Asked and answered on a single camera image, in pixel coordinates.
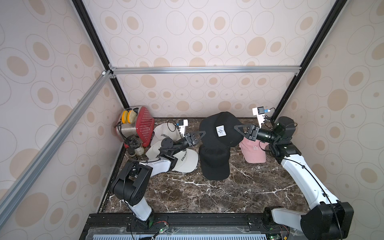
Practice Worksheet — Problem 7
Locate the small dark bottle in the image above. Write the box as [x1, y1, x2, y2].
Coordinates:
[127, 148, 138, 160]

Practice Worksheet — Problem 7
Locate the black frame post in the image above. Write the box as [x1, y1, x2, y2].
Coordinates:
[71, 0, 130, 109]
[271, 0, 348, 122]

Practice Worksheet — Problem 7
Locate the pink LA cap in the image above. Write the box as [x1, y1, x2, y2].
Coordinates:
[239, 138, 269, 164]

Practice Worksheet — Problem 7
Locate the horizontal aluminium rail back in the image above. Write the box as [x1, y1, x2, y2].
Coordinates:
[112, 66, 301, 75]

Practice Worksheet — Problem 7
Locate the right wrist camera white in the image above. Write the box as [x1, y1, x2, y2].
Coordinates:
[252, 107, 266, 128]

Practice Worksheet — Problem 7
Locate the black cap with white label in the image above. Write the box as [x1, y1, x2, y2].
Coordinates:
[199, 112, 244, 149]

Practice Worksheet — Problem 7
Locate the white Colorado cap front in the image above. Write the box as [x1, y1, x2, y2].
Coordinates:
[145, 140, 199, 174]

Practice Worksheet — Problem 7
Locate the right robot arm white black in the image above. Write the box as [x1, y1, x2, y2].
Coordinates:
[234, 117, 354, 240]

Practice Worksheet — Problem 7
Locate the black frame post left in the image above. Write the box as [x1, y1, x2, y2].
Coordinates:
[71, 0, 130, 109]

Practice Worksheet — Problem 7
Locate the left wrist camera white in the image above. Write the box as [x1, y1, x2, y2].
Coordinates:
[177, 119, 189, 137]

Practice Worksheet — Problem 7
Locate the white cap back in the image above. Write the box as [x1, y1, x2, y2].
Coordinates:
[151, 123, 181, 146]

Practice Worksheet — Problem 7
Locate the clear bottle black cap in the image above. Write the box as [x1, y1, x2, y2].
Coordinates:
[128, 135, 145, 156]

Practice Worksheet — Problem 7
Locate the yellow sponge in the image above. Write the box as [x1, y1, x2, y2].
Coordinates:
[121, 110, 138, 124]

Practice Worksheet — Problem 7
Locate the aluminium rail left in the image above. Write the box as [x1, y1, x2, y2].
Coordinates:
[1, 70, 113, 227]

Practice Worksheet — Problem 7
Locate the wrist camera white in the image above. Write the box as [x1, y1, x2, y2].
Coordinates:
[177, 119, 189, 137]
[252, 107, 266, 128]

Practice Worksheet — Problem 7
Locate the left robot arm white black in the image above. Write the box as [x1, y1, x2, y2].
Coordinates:
[111, 131, 206, 230]

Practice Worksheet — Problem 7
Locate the metal rack container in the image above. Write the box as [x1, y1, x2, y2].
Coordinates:
[115, 107, 139, 141]

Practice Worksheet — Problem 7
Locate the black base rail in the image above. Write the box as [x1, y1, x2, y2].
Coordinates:
[80, 213, 306, 240]

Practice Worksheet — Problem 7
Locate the black frame post right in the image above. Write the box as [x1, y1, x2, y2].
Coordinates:
[271, 0, 348, 122]

